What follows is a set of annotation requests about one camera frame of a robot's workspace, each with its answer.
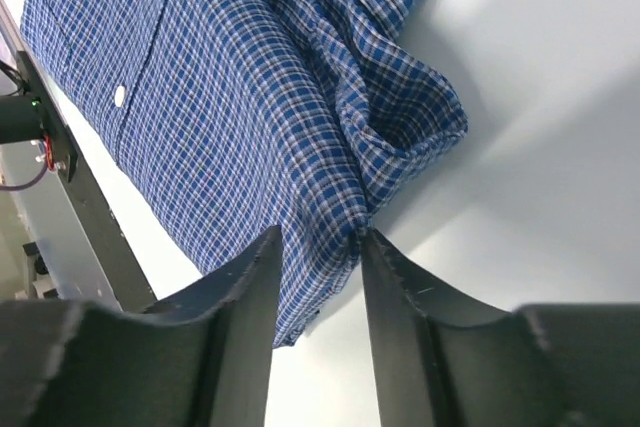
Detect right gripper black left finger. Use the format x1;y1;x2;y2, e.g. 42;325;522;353
1;227;282;426

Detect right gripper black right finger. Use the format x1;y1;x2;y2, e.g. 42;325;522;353
361;230;639;426

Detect blue checkered long sleeve shirt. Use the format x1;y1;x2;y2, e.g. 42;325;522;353
21;0;468;347

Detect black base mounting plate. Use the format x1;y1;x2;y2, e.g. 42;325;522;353
1;50;156;312

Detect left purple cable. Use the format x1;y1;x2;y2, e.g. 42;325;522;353
0;139;51;193

